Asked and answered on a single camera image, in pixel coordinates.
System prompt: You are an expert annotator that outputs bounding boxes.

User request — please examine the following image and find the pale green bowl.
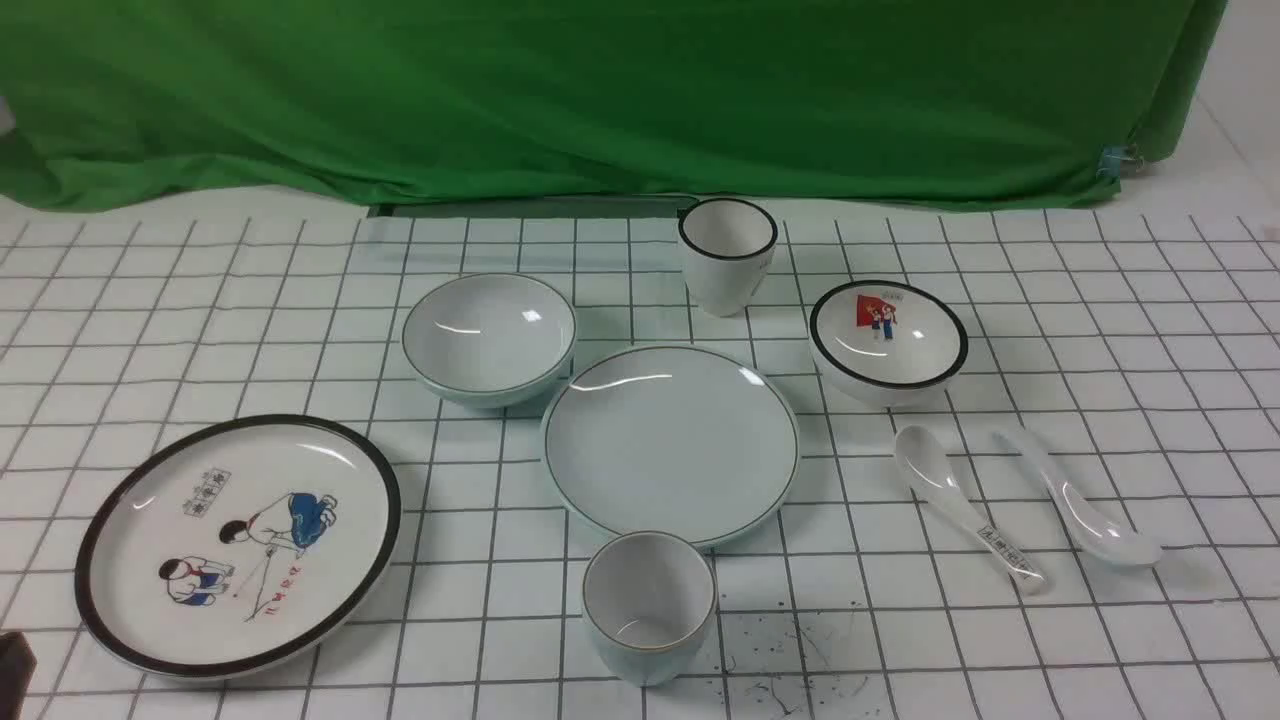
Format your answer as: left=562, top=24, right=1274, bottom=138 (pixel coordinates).
left=401, top=273, right=579, bottom=409

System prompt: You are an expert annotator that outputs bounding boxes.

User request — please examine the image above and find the pale green cup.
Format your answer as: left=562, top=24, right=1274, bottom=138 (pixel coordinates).
left=581, top=530, right=718, bottom=687

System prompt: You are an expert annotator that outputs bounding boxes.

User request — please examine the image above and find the plain white spoon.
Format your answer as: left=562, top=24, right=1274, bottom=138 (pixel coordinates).
left=992, top=425, right=1164, bottom=568

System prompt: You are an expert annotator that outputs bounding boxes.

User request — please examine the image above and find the pale green plate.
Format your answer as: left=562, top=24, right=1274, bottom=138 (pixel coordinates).
left=540, top=345, right=801, bottom=550

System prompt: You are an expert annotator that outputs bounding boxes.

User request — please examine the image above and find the white black-rimmed cup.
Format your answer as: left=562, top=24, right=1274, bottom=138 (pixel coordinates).
left=677, top=199, right=780, bottom=316

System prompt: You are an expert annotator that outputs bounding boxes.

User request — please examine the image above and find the black-rimmed bowl with picture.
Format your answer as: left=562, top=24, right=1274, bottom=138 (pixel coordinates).
left=806, top=279, right=970, bottom=409

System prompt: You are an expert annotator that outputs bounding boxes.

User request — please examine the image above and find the white spoon with label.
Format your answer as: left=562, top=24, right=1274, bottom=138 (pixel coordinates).
left=893, top=425, right=1050, bottom=594

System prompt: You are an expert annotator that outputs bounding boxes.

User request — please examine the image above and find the black-rimmed plate with cartoon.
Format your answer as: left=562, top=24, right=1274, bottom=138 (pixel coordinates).
left=74, top=414, right=402, bottom=682

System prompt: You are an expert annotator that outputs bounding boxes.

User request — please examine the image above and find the blue binder clip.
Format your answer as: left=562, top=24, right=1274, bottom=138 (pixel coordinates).
left=1096, top=143, right=1147, bottom=179

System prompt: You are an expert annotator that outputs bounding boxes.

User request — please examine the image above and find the green backdrop cloth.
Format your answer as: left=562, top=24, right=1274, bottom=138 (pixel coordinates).
left=1, top=1, right=1226, bottom=211

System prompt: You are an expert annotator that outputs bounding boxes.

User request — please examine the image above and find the dark object bottom left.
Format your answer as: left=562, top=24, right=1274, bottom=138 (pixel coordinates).
left=0, top=632, right=37, bottom=719

